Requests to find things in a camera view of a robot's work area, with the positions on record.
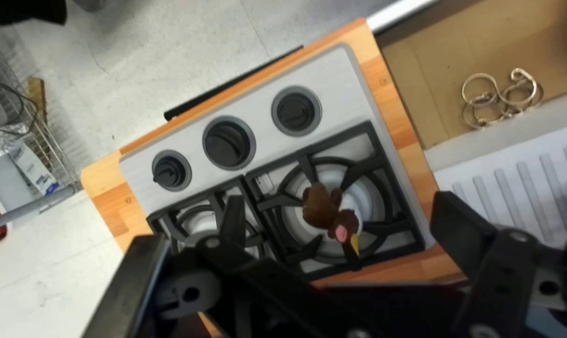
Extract grey toy stove top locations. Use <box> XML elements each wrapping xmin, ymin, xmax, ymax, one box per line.
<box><xmin>117</xmin><ymin>43</ymin><xmax>438</xmax><ymax>277</ymax></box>

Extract small brown toy figure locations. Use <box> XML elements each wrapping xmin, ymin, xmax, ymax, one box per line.
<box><xmin>301</xmin><ymin>180</ymin><xmax>365</xmax><ymax>257</ymax></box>

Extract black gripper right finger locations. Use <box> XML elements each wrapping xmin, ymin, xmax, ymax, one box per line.
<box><xmin>431</xmin><ymin>189</ymin><xmax>567</xmax><ymax>338</ymax></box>

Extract metal wire rings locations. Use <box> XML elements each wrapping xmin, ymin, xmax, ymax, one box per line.
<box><xmin>461</xmin><ymin>65</ymin><xmax>545</xmax><ymax>131</ymax></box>

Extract large black stove knob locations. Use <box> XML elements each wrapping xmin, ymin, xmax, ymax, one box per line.
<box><xmin>202</xmin><ymin>114</ymin><xmax>258</xmax><ymax>172</ymax></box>

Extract grey stand pole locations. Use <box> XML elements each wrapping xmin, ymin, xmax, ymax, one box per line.
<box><xmin>0</xmin><ymin>180</ymin><xmax>83</xmax><ymax>236</ymax></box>

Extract white toy sink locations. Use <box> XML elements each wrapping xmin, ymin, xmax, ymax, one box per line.
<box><xmin>365</xmin><ymin>0</ymin><xmax>567</xmax><ymax>251</ymax></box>

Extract wire mesh basket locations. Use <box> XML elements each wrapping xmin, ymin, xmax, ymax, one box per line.
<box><xmin>0</xmin><ymin>24</ymin><xmax>85</xmax><ymax>202</ymax></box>

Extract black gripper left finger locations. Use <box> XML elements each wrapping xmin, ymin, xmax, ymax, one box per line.
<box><xmin>83</xmin><ymin>193</ymin><xmax>281</xmax><ymax>338</ymax></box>

